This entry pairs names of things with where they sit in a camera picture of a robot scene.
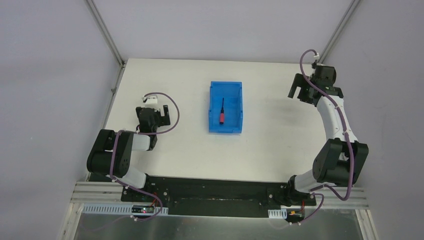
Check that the aluminium frame post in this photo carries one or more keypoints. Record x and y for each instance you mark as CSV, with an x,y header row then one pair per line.
x,y
337,33
101,25

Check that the metal sheet front panel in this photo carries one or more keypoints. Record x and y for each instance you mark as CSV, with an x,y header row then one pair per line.
x,y
325,225

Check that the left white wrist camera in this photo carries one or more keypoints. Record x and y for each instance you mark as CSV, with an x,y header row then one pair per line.
x,y
150,101

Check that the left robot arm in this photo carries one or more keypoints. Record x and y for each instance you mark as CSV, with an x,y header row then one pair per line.
x,y
111,153

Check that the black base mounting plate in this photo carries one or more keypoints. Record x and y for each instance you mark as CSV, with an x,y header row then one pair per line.
x,y
219,198

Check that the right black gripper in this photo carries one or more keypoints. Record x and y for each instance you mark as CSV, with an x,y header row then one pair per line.
x,y
301,91

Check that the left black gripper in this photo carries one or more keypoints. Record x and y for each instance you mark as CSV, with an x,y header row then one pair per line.
x,y
161,117

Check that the right controller board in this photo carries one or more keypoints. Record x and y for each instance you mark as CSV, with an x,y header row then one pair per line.
x,y
296,216

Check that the left white slotted cable duct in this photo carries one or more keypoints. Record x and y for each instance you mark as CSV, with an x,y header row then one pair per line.
x,y
118,209

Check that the aluminium front frame rail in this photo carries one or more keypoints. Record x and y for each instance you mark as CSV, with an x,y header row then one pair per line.
x,y
111,192

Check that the white slotted cable duct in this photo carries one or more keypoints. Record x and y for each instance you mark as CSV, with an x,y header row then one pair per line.
x,y
277,213
118,209

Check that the right aluminium frame post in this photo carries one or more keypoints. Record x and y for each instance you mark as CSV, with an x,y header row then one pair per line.
x,y
337,33

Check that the left aluminium frame post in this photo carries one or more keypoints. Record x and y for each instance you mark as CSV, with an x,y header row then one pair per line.
x,y
101,25

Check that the left controller board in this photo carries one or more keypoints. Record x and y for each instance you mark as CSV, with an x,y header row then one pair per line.
x,y
142,209

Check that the red handled screwdriver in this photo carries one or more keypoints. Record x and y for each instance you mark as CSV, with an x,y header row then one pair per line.
x,y
222,112

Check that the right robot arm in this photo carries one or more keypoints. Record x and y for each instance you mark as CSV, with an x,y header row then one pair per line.
x,y
339,163

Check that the blue plastic bin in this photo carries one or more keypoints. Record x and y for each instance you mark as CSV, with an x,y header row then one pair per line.
x,y
232,92

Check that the controller board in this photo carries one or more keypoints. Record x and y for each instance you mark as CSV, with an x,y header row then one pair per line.
x,y
142,209
296,216

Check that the right white slotted cable duct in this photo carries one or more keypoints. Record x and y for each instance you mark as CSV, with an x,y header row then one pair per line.
x,y
277,213

